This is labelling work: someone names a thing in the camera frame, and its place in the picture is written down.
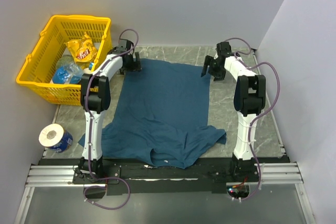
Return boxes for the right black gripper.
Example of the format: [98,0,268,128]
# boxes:
[201,55,226,81]

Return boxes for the blue t-shirt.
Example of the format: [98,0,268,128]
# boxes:
[79,59,226,169]

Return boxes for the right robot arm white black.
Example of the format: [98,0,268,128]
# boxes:
[201,40,266,182]

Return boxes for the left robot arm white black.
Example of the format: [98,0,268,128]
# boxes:
[78,39,141,183]

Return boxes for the small white bottle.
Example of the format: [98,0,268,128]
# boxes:
[81,62,94,76]

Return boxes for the yellow snack bag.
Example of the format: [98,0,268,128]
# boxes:
[65,32,98,64]

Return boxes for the blue plastic bag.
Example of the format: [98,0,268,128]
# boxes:
[52,62,84,84]

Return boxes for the yellow plastic basket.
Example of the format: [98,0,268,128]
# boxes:
[16,15,112,105]

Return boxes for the toilet paper roll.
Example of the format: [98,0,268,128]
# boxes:
[38,123,73,153]

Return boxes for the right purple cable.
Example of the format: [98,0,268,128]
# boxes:
[225,37,281,204]

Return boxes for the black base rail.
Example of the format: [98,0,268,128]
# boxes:
[39,157,289,196]

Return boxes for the aluminium frame rail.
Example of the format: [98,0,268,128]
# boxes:
[14,163,87,224]

